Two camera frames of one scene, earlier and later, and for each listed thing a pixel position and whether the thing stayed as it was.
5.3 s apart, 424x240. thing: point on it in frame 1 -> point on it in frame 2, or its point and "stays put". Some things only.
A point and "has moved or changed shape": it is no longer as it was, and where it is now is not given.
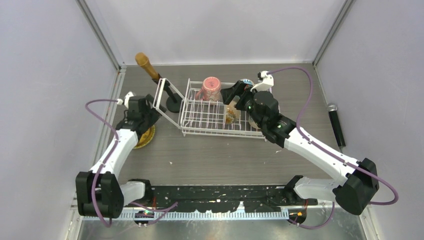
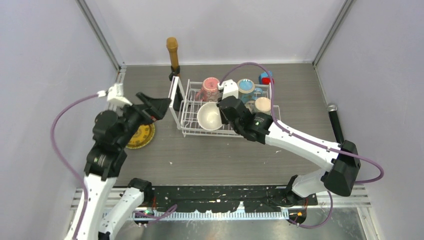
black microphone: (332, 108) stays put
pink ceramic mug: (211, 90) stays put
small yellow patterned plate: (146, 138) stays put
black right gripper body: (246, 103) -> (224, 120)
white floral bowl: (232, 115) has moved or changed shape
